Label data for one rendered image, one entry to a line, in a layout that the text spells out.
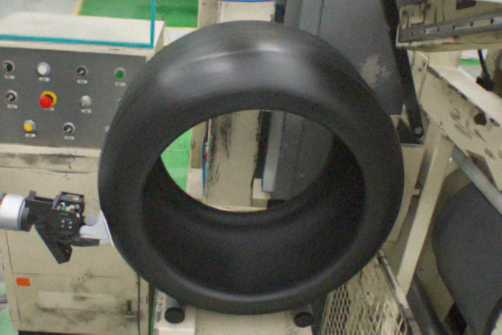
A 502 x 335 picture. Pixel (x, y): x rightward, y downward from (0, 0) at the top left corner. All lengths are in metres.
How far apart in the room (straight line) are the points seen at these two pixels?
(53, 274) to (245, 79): 1.39
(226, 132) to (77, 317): 1.15
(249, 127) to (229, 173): 0.14
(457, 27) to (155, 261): 0.69
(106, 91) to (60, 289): 0.81
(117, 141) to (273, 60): 0.30
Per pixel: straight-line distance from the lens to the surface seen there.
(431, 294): 2.04
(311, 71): 0.87
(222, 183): 1.37
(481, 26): 0.87
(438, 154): 1.39
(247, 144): 1.32
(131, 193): 0.93
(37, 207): 1.12
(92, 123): 1.74
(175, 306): 1.14
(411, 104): 1.29
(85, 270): 2.01
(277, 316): 1.31
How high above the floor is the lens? 1.71
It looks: 26 degrees down
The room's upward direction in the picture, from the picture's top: 6 degrees clockwise
